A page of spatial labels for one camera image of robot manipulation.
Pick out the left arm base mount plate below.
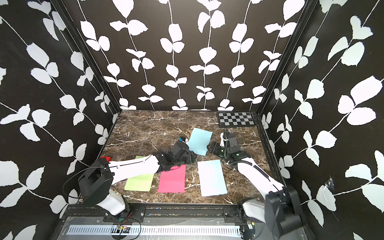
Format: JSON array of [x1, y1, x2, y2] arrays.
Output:
[[103, 205, 146, 224]]

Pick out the light blue paper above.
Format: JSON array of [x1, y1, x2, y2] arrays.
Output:
[[188, 128, 213, 156], [198, 160, 228, 197]]

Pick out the small red box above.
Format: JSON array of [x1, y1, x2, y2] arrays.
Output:
[[101, 156, 112, 162]]

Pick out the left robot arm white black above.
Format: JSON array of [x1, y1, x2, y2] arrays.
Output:
[[78, 139, 197, 216]]

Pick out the white perforated rail strip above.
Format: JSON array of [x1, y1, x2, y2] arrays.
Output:
[[65, 225, 241, 237]]

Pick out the yellow-green paper sheet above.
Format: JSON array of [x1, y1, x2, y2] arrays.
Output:
[[124, 160, 156, 192]]

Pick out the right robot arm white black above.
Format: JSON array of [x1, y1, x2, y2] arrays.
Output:
[[207, 130, 306, 239]]

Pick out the checkerboard calibration board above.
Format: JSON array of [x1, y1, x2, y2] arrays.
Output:
[[217, 112, 256, 128]]

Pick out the small electronics board with wires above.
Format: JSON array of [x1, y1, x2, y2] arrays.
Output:
[[111, 225, 131, 236]]

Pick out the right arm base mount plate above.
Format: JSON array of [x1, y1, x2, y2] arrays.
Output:
[[223, 206, 250, 224]]

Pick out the pink paper sheet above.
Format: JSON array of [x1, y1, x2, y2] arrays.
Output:
[[158, 165, 186, 193]]

